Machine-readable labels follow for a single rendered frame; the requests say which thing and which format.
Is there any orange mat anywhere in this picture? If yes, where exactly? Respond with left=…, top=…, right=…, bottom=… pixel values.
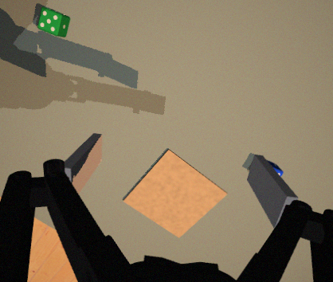
left=123, top=149, right=227, bottom=237

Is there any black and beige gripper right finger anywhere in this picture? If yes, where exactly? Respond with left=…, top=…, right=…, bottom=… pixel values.
left=235, top=155, right=333, bottom=282

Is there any green die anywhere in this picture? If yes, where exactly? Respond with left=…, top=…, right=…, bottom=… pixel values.
left=37, top=7, right=70, bottom=37

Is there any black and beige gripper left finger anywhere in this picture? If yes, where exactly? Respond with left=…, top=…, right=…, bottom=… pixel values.
left=0, top=133, right=146, bottom=282

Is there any blue die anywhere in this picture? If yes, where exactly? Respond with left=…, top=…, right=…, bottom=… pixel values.
left=267, top=160, right=283, bottom=176

